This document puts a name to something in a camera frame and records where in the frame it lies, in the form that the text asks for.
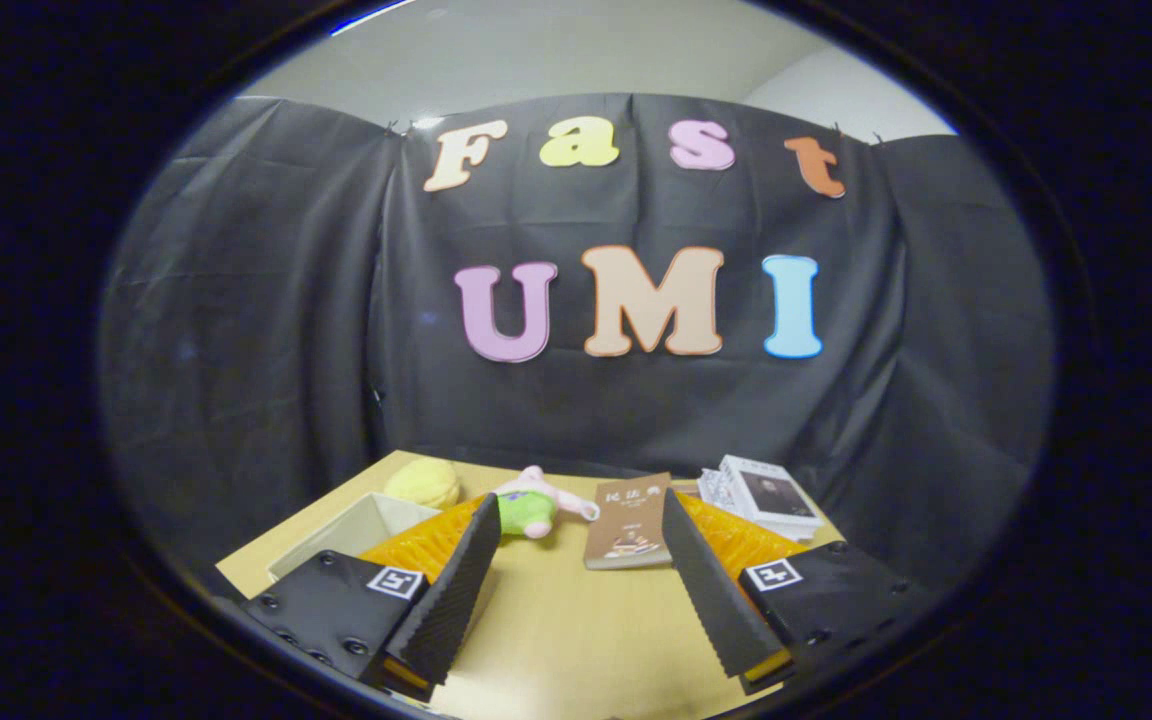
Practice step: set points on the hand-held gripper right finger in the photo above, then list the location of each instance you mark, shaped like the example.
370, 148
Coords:
711, 590

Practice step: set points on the beige storage box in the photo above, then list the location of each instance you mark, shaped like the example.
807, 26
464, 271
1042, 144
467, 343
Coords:
356, 525

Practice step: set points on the pink plush toy green shirt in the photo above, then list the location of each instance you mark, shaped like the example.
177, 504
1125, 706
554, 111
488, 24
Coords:
531, 505

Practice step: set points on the brown cover book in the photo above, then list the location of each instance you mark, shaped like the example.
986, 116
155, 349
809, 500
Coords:
626, 520

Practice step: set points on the black white patterned book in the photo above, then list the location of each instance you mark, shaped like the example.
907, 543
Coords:
716, 492

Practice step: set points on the black backdrop cloth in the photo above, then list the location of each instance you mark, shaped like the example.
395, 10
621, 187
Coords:
886, 350

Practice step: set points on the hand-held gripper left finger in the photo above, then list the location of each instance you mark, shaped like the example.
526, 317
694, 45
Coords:
456, 590

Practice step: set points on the white book dark portrait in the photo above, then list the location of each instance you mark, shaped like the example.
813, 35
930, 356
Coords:
771, 492

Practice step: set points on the yellow plush toy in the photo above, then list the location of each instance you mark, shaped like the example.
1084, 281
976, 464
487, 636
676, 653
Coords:
423, 483

